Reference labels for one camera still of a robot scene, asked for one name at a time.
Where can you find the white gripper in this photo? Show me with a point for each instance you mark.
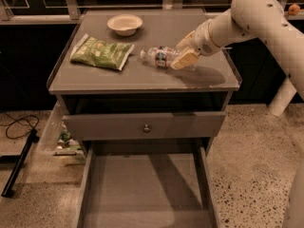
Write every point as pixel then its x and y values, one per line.
pixel 202 40

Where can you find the clear plastic water bottle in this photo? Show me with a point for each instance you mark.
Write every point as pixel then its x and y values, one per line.
pixel 159 56

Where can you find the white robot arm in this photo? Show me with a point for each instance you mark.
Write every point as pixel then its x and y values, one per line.
pixel 263 186

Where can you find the grey drawer cabinet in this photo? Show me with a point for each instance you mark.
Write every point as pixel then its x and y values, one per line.
pixel 141 88

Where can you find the grey top drawer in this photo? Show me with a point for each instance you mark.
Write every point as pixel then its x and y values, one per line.
pixel 97 127

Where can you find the grey open middle drawer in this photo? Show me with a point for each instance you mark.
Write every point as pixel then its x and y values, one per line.
pixel 146 185

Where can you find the white paper bowl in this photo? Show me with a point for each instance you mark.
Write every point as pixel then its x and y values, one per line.
pixel 125 24

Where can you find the green chip bag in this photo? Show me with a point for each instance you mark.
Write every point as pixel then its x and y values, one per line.
pixel 98 53

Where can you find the white pole leg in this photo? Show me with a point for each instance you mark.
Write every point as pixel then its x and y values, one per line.
pixel 282 98

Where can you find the small orange object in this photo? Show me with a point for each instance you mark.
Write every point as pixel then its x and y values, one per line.
pixel 293 9

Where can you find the clear plastic storage bin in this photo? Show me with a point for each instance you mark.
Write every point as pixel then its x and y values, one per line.
pixel 55 139

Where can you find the black metal floor bar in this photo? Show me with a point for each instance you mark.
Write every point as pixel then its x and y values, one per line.
pixel 32 138

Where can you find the metal railing frame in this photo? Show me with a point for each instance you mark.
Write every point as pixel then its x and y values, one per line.
pixel 72 3

